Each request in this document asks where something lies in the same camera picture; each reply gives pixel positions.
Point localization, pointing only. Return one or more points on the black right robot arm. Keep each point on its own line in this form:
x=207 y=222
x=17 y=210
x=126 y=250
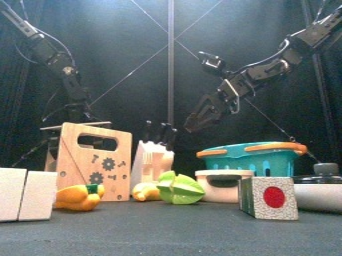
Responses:
x=275 y=66

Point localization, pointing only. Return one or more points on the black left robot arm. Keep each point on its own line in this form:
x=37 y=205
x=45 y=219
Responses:
x=44 y=50

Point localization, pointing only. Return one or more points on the yellow squash half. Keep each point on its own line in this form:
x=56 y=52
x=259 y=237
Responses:
x=77 y=198

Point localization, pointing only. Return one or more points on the white toy knife block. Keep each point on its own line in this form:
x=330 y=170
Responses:
x=151 y=163

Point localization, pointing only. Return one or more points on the teal basket with orange rim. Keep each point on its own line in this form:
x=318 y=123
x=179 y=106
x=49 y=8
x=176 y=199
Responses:
x=261 y=160

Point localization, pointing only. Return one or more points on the wooden toy toolbox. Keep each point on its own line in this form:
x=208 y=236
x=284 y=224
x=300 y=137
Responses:
x=93 y=180

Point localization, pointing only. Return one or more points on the green toy star fruit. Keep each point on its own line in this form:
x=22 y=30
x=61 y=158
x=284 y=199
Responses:
x=180 y=190

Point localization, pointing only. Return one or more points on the white toy pot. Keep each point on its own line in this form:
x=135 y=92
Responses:
x=221 y=193

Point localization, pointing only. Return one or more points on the yellow toy banana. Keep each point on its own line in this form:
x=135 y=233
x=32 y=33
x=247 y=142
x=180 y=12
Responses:
x=144 y=193

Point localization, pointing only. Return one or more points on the white rectangular block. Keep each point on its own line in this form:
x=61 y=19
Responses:
x=26 y=196

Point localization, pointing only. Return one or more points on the sushi block with red dot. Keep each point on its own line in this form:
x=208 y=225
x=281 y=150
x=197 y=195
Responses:
x=271 y=198

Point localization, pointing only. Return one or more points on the dark pan lid with knob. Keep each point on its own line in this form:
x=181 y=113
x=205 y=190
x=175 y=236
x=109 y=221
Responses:
x=327 y=173

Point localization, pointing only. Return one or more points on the silver pot with lid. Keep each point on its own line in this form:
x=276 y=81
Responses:
x=318 y=196

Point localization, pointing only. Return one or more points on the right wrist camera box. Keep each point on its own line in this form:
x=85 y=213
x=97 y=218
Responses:
x=211 y=63

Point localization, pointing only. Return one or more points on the vertical frame pole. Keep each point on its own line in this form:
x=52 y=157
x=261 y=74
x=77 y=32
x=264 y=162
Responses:
x=169 y=66

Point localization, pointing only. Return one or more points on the black slanted frame post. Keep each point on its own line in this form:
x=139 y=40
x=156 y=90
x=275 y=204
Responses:
x=320 y=106

